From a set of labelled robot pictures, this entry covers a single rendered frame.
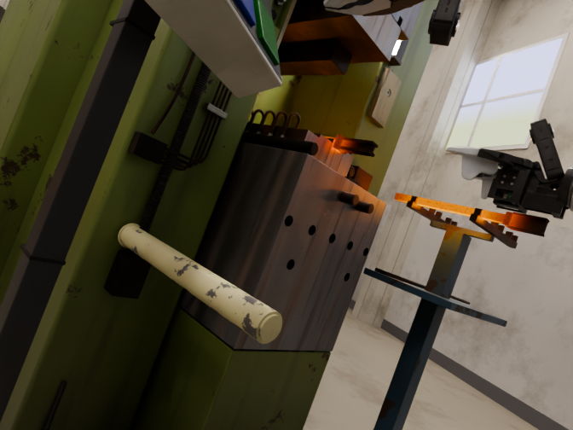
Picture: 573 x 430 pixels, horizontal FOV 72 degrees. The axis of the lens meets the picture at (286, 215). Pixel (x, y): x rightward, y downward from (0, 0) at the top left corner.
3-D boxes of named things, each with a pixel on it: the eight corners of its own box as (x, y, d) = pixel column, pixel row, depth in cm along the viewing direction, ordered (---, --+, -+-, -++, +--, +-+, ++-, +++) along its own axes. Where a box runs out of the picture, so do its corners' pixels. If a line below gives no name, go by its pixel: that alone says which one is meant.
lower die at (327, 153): (344, 183, 105) (355, 153, 105) (298, 155, 91) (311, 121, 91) (246, 161, 134) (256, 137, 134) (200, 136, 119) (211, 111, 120)
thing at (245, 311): (277, 348, 52) (292, 311, 53) (250, 347, 49) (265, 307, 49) (137, 250, 83) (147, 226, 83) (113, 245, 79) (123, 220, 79)
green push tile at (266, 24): (280, 65, 60) (273, 21, 61) (264, 37, 53) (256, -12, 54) (269, 68, 60) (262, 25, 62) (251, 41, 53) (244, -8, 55)
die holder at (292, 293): (332, 351, 110) (387, 204, 112) (234, 349, 83) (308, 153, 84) (219, 281, 149) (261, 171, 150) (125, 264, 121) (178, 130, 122)
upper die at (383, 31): (390, 61, 106) (402, 29, 107) (351, 14, 92) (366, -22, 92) (284, 65, 135) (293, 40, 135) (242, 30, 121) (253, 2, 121)
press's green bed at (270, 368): (273, 511, 109) (332, 352, 110) (152, 564, 81) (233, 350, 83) (174, 398, 147) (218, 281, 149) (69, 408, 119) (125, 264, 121)
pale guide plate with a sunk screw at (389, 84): (384, 128, 133) (401, 81, 134) (371, 116, 127) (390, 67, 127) (379, 127, 134) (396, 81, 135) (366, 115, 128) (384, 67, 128)
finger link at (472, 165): (442, 169, 70) (494, 187, 69) (454, 138, 70) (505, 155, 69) (437, 172, 73) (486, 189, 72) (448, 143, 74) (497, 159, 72)
